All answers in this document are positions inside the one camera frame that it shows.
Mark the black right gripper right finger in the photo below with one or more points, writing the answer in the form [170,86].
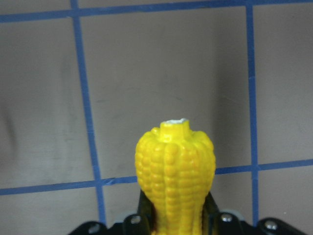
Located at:
[209,210]

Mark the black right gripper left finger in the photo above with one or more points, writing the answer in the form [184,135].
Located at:
[147,210]

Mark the yellow plastic corn cob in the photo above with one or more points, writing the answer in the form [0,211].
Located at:
[175,168]

